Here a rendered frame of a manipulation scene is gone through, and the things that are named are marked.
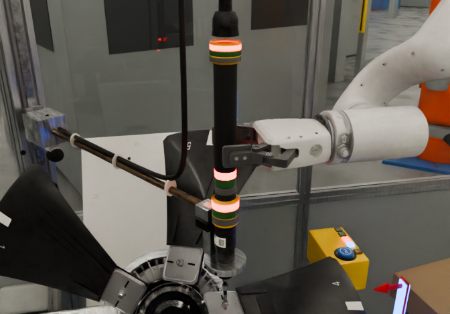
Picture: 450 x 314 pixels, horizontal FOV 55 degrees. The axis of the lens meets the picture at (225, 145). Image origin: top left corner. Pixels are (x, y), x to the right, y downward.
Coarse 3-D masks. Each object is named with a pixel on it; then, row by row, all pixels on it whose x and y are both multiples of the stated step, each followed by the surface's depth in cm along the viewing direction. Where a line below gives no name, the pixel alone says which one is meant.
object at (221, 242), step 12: (228, 0) 56; (216, 12) 57; (228, 12) 57; (216, 24) 57; (228, 24) 57; (216, 36) 58; (228, 36) 57; (216, 228) 69; (228, 228) 68; (216, 240) 70; (228, 240) 69; (216, 252) 71; (228, 252) 70
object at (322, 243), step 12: (324, 228) 121; (312, 240) 118; (324, 240) 116; (336, 240) 116; (312, 252) 118; (324, 252) 111; (336, 252) 110; (348, 264) 107; (360, 264) 108; (348, 276) 108; (360, 276) 109; (360, 288) 110
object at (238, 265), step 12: (204, 216) 71; (204, 228) 71; (204, 240) 72; (204, 252) 73; (240, 252) 74; (204, 264) 72; (216, 264) 71; (228, 264) 71; (240, 264) 71; (228, 276) 69
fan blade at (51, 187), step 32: (32, 192) 73; (0, 224) 75; (32, 224) 73; (64, 224) 73; (0, 256) 76; (32, 256) 75; (64, 256) 74; (96, 256) 72; (64, 288) 77; (96, 288) 75
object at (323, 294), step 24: (312, 264) 87; (336, 264) 88; (240, 288) 81; (264, 288) 81; (288, 288) 82; (312, 288) 82; (264, 312) 76; (288, 312) 76; (312, 312) 77; (336, 312) 78; (360, 312) 80
